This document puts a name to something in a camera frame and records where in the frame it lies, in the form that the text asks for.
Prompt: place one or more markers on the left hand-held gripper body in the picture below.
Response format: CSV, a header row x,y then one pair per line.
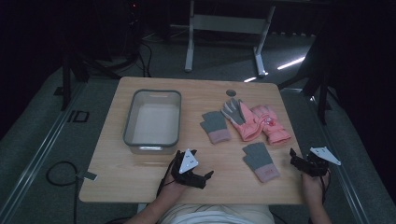
x,y
188,161

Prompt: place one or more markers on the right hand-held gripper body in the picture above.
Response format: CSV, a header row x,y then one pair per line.
x,y
317,165

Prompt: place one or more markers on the clear plastic container grey rim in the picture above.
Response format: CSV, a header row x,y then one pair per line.
x,y
154,124

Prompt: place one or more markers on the pink ski glove grey palm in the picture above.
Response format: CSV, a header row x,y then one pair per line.
x,y
244,123

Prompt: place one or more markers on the person's right hand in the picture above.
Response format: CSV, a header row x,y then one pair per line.
x,y
313,186

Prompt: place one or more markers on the person's left hand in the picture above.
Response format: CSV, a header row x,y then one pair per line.
x,y
172,189

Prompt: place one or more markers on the person's white shirt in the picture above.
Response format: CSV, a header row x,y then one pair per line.
x,y
214,216

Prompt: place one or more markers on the black tripod stand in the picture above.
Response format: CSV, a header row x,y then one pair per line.
x,y
320,87

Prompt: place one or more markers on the grey tape piece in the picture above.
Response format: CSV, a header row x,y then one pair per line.
x,y
87,176

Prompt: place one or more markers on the black equipment stand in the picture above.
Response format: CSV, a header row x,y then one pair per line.
x,y
70,68

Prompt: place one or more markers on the metal floor rail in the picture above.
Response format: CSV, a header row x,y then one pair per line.
x,y
342,174
40,152

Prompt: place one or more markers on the white desk frame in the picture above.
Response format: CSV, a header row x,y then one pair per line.
x,y
229,25

